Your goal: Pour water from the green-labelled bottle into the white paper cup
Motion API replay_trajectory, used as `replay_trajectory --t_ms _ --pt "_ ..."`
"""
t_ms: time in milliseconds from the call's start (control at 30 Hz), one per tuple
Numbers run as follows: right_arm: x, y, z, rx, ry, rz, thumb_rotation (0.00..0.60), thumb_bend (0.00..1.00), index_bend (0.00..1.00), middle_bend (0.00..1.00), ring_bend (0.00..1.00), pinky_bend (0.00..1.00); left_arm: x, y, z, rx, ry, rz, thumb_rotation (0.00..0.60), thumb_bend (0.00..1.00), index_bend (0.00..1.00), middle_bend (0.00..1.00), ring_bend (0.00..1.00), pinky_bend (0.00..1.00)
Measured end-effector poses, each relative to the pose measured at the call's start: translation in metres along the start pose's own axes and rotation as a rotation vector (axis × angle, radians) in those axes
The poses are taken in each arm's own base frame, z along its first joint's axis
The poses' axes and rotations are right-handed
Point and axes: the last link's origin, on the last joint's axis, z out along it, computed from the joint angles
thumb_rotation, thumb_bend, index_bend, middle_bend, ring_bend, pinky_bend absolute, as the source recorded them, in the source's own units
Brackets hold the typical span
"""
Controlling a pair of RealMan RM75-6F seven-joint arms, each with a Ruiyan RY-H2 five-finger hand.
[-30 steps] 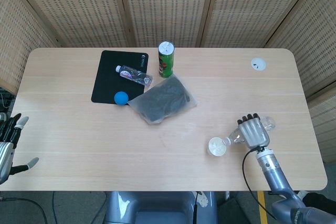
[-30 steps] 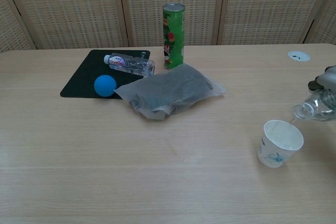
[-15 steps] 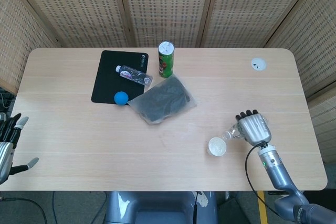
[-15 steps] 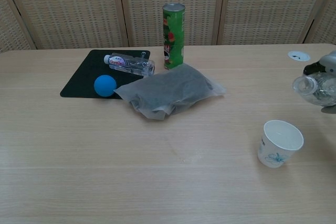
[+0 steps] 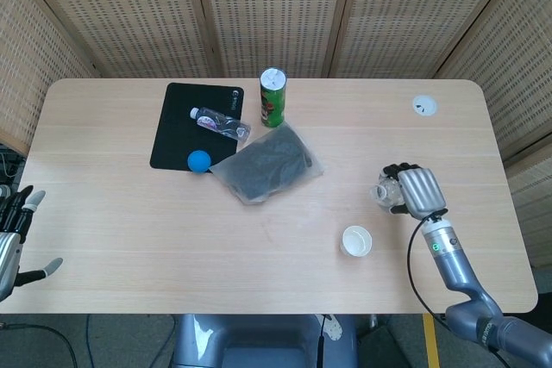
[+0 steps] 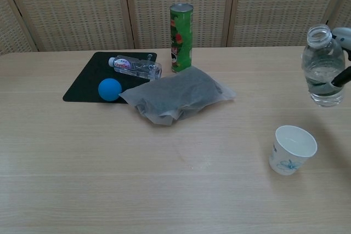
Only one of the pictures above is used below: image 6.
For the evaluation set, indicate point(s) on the black mouse pad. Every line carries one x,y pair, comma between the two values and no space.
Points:
87,80

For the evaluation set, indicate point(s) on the grey bag with dark cloth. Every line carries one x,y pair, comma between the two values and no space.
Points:
178,97

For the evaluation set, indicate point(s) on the blue ball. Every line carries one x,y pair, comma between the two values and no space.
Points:
109,89

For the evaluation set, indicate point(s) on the labelled empty plastic bottle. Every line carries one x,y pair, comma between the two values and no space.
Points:
131,65

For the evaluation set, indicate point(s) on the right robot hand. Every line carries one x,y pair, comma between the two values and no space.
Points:
346,39

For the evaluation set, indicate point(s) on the green chips can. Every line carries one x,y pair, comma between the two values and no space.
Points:
181,39

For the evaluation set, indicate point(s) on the transparent water bottle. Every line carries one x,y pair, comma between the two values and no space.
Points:
321,64

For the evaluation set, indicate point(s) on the white paper cup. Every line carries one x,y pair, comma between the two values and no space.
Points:
293,151

